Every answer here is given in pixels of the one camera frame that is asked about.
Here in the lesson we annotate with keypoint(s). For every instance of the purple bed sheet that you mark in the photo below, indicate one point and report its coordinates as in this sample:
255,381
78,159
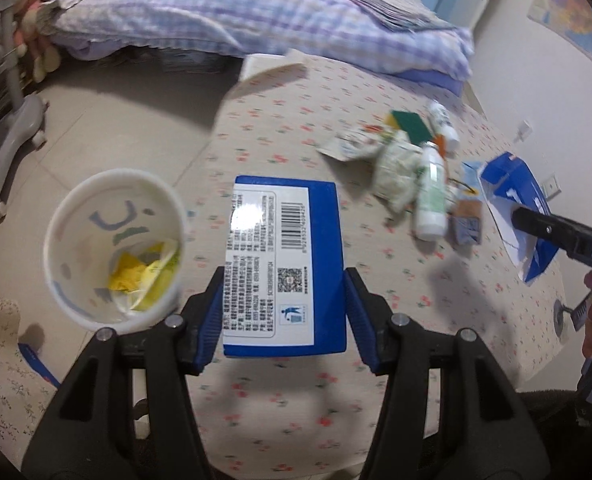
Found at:
426,80

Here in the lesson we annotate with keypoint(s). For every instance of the white plastic bottle green label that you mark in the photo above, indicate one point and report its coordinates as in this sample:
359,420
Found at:
441,117
431,195

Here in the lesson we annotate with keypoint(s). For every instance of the white paper bucket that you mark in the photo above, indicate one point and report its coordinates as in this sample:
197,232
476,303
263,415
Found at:
75,230

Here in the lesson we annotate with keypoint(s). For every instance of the floral tablecloth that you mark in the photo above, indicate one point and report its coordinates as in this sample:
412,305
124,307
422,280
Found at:
296,125

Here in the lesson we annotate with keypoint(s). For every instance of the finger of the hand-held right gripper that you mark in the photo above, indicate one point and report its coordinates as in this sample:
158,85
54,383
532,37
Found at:
541,222

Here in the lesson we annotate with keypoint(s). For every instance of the blue box with white label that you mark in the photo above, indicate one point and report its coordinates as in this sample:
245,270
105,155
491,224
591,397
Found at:
326,260

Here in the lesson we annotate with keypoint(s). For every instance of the white wall outlet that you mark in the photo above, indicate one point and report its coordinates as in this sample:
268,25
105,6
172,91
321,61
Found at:
552,186
524,130

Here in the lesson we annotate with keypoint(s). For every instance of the blue cardboard strip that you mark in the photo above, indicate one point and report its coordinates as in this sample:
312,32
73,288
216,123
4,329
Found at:
38,365

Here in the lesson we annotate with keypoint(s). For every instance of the beige floral cloth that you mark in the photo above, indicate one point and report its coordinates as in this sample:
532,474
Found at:
0,385

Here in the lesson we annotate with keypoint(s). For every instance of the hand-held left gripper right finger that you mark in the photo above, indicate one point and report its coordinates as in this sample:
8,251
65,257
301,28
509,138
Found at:
363,325

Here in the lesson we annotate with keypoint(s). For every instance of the yellow crumpled wrappers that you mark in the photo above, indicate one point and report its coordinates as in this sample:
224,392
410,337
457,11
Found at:
130,270

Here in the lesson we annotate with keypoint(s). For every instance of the green and yellow sponge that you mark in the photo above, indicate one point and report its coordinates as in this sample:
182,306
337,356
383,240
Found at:
408,122

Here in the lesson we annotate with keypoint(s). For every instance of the crumpled green white paper bag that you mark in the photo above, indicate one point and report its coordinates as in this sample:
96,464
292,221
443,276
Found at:
396,170

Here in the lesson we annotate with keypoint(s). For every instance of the folded grey striped cloth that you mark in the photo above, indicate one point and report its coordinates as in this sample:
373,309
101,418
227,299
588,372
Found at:
391,10

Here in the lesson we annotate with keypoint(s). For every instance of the small brown drink carton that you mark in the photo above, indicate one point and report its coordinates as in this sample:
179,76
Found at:
466,222

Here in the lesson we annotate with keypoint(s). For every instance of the blue and white carton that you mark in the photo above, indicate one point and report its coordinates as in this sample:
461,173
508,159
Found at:
511,175

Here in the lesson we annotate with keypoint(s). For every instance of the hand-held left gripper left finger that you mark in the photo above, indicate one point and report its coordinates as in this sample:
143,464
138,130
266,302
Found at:
210,325

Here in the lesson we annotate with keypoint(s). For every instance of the flattened printed wrapper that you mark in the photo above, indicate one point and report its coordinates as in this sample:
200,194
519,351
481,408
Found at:
346,147

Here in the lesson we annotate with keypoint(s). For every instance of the purple plaid quilt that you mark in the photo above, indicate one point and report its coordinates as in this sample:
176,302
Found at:
225,10

